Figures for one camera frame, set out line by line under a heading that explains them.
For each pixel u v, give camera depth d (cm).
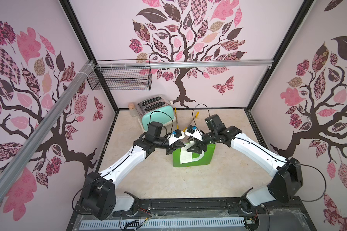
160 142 67
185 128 67
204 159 80
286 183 41
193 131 64
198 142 67
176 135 64
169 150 68
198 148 66
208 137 66
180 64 91
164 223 70
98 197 40
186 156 79
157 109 95
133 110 110
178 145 72
